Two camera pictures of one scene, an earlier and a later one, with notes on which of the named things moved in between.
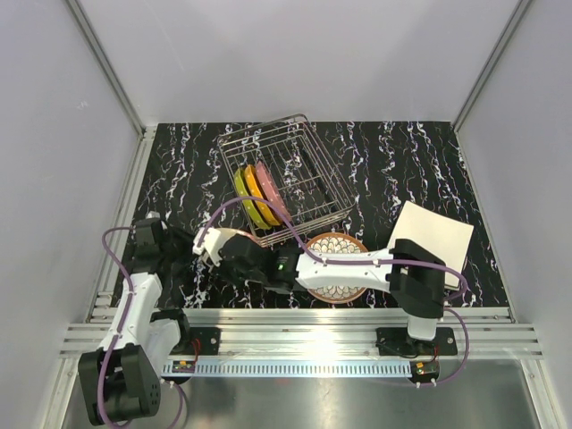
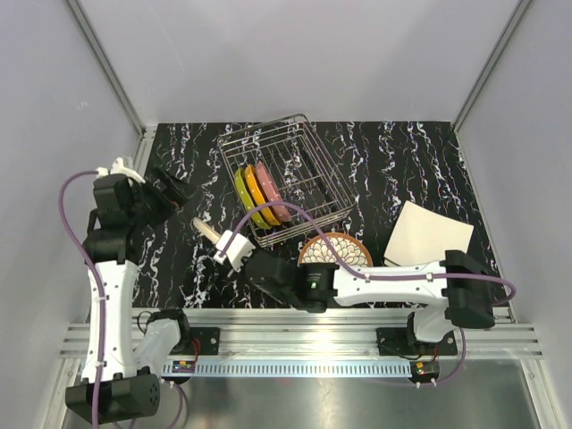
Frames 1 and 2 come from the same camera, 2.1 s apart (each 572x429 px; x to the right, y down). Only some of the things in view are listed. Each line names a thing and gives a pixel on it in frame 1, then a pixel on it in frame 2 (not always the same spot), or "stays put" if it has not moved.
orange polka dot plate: x=258 y=193 stays put
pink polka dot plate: x=272 y=189 stays put
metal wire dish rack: x=283 y=178 stays put
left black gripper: x=170 y=231 -> x=175 y=192
